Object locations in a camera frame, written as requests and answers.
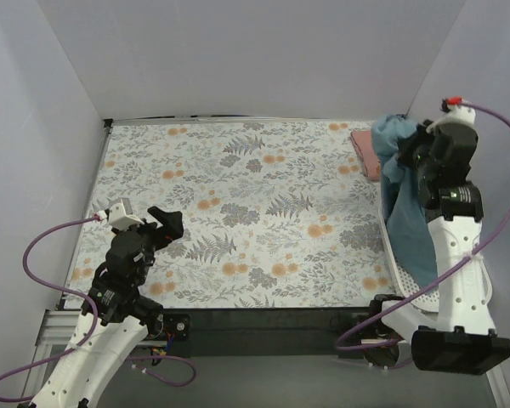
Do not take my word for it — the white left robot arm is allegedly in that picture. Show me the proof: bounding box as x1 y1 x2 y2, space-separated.
28 202 190 407

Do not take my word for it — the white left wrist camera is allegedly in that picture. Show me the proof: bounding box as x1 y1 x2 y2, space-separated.
105 198 143 231

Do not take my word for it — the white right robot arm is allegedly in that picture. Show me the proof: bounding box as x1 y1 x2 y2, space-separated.
367 116 510 376

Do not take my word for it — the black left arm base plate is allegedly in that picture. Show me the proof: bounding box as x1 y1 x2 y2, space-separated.
142 314 191 352

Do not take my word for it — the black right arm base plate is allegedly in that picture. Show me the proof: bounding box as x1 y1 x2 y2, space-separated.
337 292 413 369

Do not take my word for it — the floral table mat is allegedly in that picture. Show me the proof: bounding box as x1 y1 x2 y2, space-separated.
63 120 403 310

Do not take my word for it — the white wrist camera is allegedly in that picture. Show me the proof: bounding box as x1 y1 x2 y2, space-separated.
427 96 476 133
105 198 143 231

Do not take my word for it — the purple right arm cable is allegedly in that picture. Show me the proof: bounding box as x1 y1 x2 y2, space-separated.
335 98 510 352

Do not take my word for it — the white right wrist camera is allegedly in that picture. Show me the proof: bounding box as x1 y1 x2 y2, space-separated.
427 96 476 133

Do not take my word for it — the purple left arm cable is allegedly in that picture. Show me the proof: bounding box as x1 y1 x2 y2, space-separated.
0 214 196 403

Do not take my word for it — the blue t shirt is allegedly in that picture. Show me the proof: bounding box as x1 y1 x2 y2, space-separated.
371 115 438 287

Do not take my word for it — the folded pink t shirt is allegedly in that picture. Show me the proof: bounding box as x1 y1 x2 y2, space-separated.
350 130 380 182

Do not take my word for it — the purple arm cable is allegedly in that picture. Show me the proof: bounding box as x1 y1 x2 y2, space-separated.
0 214 196 403
335 98 510 352

